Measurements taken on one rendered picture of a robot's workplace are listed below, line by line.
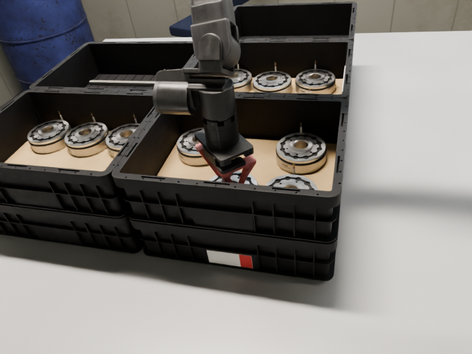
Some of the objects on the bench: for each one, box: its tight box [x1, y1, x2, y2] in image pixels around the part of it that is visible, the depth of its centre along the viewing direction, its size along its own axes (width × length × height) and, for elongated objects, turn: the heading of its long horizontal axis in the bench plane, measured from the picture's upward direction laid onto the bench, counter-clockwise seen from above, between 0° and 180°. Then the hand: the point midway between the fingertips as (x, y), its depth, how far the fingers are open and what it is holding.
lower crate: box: [129, 156, 345, 282], centre depth 87 cm, size 40×30×12 cm
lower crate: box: [0, 204, 145, 254], centre depth 97 cm, size 40×30×12 cm
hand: (228, 180), depth 75 cm, fingers open, 6 cm apart
